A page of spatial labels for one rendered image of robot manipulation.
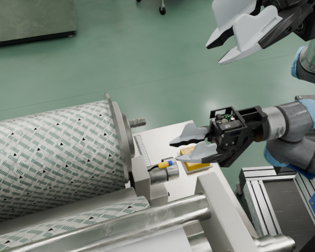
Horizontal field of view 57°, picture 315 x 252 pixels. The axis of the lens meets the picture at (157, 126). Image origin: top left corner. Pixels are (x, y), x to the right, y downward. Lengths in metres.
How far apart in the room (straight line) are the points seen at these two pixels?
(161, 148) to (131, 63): 2.03
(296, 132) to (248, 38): 0.39
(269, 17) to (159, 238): 0.31
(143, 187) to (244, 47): 0.26
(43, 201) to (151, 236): 0.32
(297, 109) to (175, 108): 1.71
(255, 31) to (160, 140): 0.59
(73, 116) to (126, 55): 2.60
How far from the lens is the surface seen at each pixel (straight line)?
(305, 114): 0.74
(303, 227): 1.69
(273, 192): 1.74
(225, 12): 0.44
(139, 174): 0.48
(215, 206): 0.16
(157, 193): 0.54
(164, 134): 0.94
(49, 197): 0.46
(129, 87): 2.59
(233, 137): 0.63
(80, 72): 2.84
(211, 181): 0.17
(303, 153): 0.80
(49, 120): 0.43
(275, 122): 0.69
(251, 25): 0.40
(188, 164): 0.84
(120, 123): 0.42
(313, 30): 0.48
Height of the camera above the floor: 1.60
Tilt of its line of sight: 46 degrees down
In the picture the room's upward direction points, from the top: straight up
